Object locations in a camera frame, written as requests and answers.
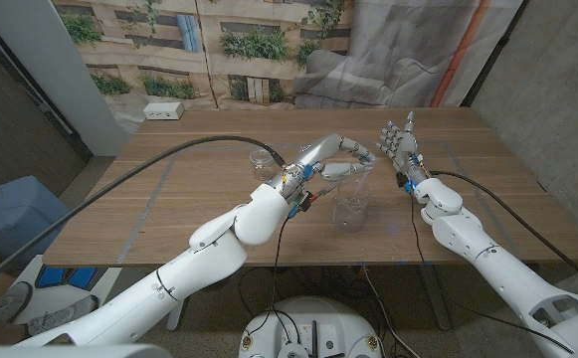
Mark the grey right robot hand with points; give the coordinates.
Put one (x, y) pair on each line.
(404, 146)

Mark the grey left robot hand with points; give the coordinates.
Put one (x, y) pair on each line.
(326, 149)

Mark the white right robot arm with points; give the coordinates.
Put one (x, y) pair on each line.
(497, 268)

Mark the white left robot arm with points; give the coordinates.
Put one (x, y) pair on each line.
(209, 248)

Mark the small glass clasp jar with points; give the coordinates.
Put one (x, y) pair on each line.
(261, 170)

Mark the printed fabric backdrop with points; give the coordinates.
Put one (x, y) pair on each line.
(268, 50)

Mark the grey table leg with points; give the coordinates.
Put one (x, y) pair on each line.
(435, 298)

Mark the wooden table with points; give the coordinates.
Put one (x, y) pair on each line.
(169, 169)

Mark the white power strip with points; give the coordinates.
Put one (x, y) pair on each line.
(163, 111)

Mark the white robot torso base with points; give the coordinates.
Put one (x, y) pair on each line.
(313, 323)

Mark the white table leg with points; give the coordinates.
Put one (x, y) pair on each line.
(173, 323)

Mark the grey sneaker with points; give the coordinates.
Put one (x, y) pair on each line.
(62, 315)
(12, 301)

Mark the blue grey storage bin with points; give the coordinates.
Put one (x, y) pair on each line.
(15, 214)

